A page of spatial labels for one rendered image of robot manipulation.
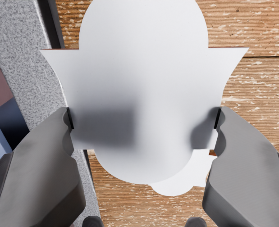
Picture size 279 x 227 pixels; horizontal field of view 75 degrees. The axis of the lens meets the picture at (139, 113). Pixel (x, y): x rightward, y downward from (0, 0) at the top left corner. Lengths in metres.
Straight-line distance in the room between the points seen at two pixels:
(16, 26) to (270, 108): 0.36
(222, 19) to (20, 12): 0.24
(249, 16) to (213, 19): 0.04
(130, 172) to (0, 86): 1.49
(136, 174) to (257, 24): 0.21
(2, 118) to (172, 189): 0.51
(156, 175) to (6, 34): 0.26
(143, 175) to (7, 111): 0.58
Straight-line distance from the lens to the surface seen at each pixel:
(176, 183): 0.35
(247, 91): 0.29
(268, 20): 0.27
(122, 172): 0.16
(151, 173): 0.16
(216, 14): 0.25
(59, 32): 0.28
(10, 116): 0.67
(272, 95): 0.31
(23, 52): 0.31
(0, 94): 1.63
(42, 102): 0.32
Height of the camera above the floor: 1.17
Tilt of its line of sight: 60 degrees down
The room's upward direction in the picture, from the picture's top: 178 degrees counter-clockwise
